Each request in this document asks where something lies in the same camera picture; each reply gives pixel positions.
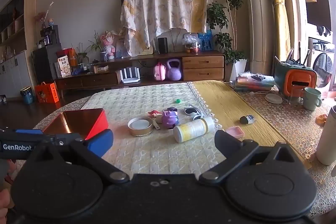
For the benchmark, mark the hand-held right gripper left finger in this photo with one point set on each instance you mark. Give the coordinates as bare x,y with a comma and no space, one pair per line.
101,142

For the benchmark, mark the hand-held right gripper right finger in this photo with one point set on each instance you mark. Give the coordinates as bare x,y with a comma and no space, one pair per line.
225,142

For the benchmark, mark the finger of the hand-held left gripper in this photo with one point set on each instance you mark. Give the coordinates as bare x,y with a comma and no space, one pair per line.
29,132
52,140

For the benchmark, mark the pink soap dish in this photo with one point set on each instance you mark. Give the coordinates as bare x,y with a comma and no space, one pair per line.
235,132

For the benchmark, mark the dark grey oval gadget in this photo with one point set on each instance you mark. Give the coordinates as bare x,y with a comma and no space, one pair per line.
245,119

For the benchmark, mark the red-rimmed copper tray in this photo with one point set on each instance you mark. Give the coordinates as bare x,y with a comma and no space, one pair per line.
76,121

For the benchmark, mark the white bottle with yellow label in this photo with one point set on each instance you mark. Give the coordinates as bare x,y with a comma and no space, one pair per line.
193,130

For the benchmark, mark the white-framed dark goggles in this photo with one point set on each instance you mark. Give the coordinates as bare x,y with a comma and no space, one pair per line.
193,112

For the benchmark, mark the purple toy figure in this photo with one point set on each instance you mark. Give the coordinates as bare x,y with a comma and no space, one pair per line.
170,119

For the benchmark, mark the teal bin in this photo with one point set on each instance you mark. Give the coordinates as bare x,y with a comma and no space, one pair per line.
27,96

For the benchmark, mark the yellow table mat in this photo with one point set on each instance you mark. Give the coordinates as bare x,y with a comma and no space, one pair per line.
231,103

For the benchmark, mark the orange gift box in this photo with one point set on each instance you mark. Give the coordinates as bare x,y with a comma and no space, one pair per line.
47,94

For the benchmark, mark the quilted white table mat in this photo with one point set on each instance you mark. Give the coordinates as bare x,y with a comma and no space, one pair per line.
157,151

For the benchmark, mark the white round coaster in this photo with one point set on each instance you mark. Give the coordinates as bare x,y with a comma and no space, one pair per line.
273,98

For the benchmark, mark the white router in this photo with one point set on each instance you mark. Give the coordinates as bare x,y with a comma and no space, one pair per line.
130,79

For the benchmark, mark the lace circle-pattern tablecloth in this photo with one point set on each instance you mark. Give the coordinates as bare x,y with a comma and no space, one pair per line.
294,124

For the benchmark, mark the black cabinet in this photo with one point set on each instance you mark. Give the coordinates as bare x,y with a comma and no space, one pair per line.
44,61

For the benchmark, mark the small white and yellow box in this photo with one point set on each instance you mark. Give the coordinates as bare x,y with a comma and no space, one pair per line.
101,69

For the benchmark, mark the wooden television cabinet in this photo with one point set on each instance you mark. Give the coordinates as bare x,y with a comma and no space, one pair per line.
204,66

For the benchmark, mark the clear glass cup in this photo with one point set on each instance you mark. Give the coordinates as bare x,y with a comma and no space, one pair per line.
294,98

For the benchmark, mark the orchid plant in vase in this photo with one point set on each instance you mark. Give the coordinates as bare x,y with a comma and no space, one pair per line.
103,56

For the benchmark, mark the purple kettlebell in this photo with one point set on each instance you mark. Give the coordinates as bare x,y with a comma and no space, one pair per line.
173,73

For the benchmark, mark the red gift bag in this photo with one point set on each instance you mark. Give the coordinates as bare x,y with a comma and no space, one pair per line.
65,52

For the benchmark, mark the small leafy potted plant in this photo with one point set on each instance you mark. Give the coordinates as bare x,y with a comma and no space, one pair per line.
82,56

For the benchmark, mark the pink toy suitcase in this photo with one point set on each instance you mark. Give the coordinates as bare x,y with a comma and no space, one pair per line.
159,73

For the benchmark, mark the mint green cup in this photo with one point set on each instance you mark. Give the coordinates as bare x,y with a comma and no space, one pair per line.
311,100

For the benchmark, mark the green and orange utensil holder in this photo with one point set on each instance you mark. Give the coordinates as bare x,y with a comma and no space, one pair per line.
299,79

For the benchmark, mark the pink plush doll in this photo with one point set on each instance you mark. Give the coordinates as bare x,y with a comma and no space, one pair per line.
109,45

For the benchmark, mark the coffee machine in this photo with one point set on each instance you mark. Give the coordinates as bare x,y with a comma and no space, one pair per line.
50,35

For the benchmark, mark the white thermos bottle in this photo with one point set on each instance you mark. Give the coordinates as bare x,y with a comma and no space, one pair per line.
326,140

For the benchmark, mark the blue box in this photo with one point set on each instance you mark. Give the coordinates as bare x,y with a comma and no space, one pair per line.
206,41

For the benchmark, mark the plastic bag of fruit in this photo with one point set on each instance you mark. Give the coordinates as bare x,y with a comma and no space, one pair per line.
191,43

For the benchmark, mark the vase with pink flowers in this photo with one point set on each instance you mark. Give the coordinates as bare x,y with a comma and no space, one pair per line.
42,18

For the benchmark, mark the black speaker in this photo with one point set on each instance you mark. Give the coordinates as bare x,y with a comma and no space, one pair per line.
162,45

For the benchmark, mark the washing machine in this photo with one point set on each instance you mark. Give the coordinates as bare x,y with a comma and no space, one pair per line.
324,66

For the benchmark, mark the cream standing air conditioner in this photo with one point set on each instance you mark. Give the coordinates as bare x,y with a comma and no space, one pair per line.
258,16

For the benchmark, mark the yellow curtain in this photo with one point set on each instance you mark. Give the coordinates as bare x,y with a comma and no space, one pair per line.
281,24

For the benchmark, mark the printed cream and yellow cloth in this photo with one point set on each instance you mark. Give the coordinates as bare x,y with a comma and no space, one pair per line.
162,3

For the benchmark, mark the wall shelf unit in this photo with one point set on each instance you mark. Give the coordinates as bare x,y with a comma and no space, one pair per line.
15,61

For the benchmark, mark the picture frame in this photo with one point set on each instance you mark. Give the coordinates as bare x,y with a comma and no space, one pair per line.
120,48

